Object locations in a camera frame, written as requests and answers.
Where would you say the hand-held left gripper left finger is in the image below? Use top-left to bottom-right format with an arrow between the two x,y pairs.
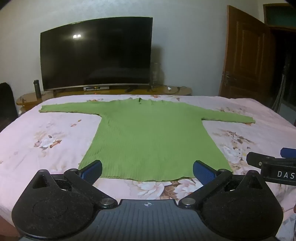
31,160 -> 118,208

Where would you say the brown wooden door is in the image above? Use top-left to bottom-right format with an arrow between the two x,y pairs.
218,5 -> 277,109

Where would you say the black thermos bottle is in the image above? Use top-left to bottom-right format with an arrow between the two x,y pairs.
33,79 -> 42,98

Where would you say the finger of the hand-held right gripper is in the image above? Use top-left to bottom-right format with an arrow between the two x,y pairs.
280,147 -> 296,159
246,152 -> 296,169

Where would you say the black chair back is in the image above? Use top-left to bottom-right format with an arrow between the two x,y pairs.
0,82 -> 18,133

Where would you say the clear glass vase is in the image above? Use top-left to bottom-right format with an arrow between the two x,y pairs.
150,62 -> 165,87

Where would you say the wooden television stand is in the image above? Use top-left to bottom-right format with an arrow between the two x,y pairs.
16,85 -> 193,112

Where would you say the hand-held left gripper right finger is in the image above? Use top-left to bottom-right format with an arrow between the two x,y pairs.
179,160 -> 267,208

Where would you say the green knit sweater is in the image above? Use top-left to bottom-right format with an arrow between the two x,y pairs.
39,98 -> 256,181

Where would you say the black curved television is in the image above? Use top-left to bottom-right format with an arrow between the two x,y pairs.
40,17 -> 153,93

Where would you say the pink floral bed sheet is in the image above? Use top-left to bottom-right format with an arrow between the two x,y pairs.
0,94 -> 296,241

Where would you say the black cable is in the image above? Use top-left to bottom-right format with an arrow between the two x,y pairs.
151,84 -> 188,90

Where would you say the green transom window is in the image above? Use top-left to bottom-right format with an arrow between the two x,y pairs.
264,3 -> 296,27

